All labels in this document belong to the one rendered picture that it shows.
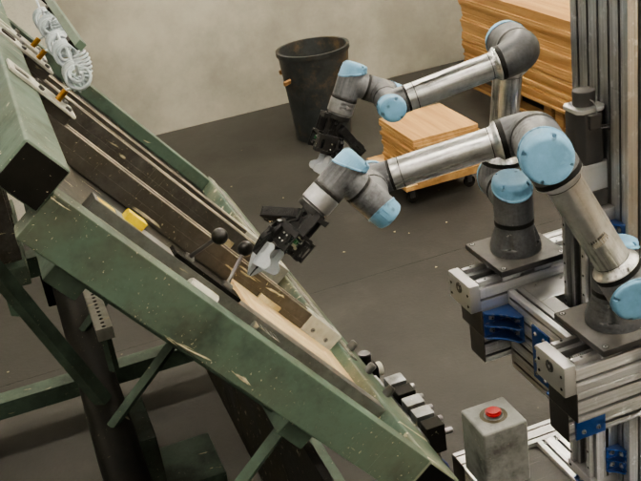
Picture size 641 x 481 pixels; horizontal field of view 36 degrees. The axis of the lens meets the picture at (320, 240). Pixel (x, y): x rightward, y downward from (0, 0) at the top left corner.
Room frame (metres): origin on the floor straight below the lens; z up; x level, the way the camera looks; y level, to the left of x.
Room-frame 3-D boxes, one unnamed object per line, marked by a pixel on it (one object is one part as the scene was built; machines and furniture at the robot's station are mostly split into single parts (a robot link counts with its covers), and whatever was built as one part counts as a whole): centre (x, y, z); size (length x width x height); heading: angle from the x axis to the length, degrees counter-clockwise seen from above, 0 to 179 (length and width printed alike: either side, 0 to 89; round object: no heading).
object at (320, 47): (6.90, -0.14, 0.33); 0.54 x 0.54 x 0.65
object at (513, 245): (2.64, -0.57, 1.09); 0.15 x 0.15 x 0.10
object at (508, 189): (2.65, -0.57, 1.20); 0.13 x 0.12 x 0.14; 3
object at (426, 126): (5.71, -0.70, 0.20); 0.61 x 0.51 x 0.40; 17
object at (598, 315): (2.17, -0.72, 1.09); 0.15 x 0.15 x 0.10
